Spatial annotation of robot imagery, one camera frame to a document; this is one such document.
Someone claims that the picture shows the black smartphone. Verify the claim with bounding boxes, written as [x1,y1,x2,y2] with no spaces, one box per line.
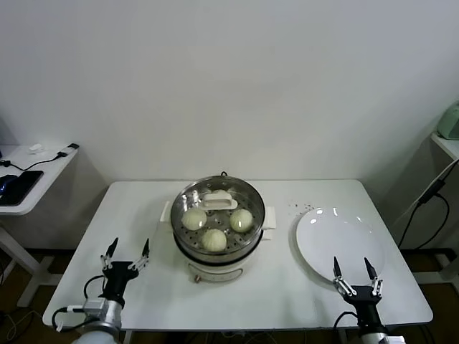
[0,170,44,207]

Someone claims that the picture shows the white wall cable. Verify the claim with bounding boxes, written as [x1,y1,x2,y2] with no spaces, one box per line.
[392,159,459,225]

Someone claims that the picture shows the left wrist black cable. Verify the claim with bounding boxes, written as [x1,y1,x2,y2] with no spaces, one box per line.
[52,274,108,333]

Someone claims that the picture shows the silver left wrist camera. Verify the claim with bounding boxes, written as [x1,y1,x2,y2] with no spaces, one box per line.
[66,300,109,318]

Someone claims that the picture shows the white round plate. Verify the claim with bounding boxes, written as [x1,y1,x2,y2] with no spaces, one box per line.
[295,206,387,287]

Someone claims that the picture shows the stainless steel steamer basket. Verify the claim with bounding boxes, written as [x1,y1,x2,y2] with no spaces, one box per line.
[169,175,267,257]

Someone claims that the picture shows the white steamed baozi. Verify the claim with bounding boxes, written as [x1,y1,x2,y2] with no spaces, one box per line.
[201,228,228,254]
[229,209,255,234]
[181,209,208,231]

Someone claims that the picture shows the mint green appliance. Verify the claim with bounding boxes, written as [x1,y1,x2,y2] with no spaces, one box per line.
[436,102,459,140]

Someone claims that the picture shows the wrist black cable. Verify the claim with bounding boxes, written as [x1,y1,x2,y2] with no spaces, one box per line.
[332,310,360,331]
[52,274,108,333]

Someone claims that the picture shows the blue computer mouse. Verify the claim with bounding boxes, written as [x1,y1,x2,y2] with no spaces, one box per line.
[0,174,19,196]

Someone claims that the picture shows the black charging cable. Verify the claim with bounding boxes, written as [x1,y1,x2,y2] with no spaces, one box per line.
[0,151,69,172]

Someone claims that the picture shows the black power adapter cable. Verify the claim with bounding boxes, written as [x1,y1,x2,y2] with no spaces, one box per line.
[397,177,451,250]

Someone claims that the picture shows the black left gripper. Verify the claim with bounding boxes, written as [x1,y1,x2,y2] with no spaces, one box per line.
[99,237,151,299]

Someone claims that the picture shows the dark crumbs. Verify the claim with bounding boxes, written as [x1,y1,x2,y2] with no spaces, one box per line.
[288,201,313,216]

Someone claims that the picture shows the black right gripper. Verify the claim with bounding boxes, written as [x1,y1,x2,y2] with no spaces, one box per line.
[333,256,384,325]

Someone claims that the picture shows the white electric cooker pot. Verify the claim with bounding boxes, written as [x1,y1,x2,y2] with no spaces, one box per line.
[159,200,279,285]

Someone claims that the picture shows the white shelf table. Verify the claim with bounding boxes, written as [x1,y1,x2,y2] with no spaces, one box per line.
[430,131,459,284]

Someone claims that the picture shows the white side table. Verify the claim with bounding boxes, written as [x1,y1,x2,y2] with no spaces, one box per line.
[0,143,80,307]

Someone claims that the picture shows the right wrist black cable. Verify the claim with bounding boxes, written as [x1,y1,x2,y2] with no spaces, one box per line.
[332,310,360,331]

